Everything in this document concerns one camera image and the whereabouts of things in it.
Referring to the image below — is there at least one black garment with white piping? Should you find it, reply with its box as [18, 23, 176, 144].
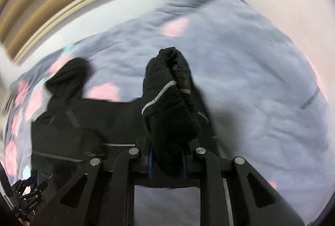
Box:
[30, 47, 218, 190]

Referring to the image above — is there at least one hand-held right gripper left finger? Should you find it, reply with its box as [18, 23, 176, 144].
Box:
[34, 137, 154, 226]

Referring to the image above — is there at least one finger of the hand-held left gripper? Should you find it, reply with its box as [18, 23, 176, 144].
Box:
[14, 178, 35, 194]
[26, 181, 49, 200]

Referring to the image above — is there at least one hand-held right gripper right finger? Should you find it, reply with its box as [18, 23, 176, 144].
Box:
[180, 138, 305, 226]

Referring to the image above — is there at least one grey blanket with pink flowers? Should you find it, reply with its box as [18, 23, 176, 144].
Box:
[4, 0, 331, 226]

